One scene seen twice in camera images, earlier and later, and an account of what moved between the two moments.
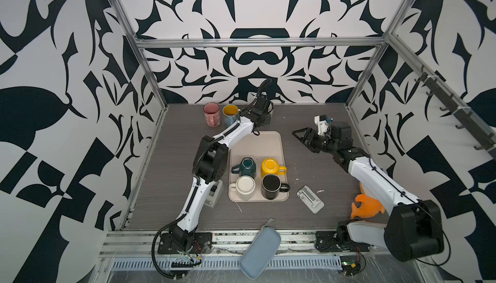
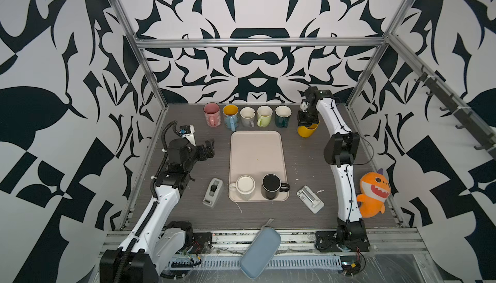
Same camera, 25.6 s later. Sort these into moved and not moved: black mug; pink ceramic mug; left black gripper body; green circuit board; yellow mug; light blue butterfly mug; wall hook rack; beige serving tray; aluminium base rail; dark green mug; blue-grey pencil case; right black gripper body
Moved: yellow mug; dark green mug; left black gripper body; right black gripper body
Not moved: light blue butterfly mug; beige serving tray; blue-grey pencil case; green circuit board; black mug; wall hook rack; pink ceramic mug; aluminium base rail
